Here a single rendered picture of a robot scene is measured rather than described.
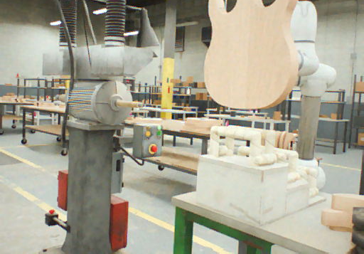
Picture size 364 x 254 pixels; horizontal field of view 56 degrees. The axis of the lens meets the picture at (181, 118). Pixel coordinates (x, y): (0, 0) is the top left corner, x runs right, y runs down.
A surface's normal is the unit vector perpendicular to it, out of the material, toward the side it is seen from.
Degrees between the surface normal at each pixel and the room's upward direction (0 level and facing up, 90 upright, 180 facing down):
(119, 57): 90
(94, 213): 90
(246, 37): 92
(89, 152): 90
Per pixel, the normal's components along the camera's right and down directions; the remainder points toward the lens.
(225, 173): -0.73, 0.00
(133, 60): 0.70, 0.08
